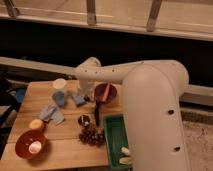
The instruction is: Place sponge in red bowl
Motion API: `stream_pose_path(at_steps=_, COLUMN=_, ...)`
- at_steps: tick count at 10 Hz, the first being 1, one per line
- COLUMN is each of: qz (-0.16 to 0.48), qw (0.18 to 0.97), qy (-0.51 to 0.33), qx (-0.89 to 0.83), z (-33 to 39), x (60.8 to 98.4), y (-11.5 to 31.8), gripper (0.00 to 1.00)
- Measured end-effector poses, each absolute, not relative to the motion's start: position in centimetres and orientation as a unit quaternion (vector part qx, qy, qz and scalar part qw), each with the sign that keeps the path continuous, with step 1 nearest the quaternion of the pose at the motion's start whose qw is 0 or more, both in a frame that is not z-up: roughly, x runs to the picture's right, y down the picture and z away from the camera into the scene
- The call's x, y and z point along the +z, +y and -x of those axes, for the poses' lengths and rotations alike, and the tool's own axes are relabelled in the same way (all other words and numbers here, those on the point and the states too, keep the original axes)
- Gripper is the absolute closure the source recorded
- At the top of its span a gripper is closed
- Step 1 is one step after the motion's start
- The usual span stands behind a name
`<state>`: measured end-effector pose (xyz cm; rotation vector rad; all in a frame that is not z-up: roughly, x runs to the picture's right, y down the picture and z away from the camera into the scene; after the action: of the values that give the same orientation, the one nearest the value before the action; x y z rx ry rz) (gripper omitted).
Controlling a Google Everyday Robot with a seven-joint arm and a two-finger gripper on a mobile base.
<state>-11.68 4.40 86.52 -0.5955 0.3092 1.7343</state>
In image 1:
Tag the green plastic tray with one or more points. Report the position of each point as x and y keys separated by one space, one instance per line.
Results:
x=116 y=138

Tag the small metal cup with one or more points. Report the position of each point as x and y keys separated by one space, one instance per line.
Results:
x=84 y=120

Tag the white cup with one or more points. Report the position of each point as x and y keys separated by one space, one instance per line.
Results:
x=60 y=84

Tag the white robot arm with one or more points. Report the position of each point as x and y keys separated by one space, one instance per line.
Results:
x=150 y=105

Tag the orange carrot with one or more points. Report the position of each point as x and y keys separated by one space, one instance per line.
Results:
x=106 y=93

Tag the blue sponge cloth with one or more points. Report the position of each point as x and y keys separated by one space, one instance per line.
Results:
x=51 y=112

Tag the small blue sponge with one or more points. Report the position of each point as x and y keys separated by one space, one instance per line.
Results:
x=78 y=100

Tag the white egg in bowl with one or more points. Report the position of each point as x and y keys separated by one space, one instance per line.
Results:
x=35 y=147

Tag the bunch of dark grapes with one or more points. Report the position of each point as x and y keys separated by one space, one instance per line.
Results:
x=92 y=136

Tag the dark red pot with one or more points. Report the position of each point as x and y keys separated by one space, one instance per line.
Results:
x=99 y=91

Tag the yellow lemon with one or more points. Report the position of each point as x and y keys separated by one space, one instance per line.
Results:
x=37 y=124

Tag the red bowl front left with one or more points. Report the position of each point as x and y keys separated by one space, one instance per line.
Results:
x=25 y=140

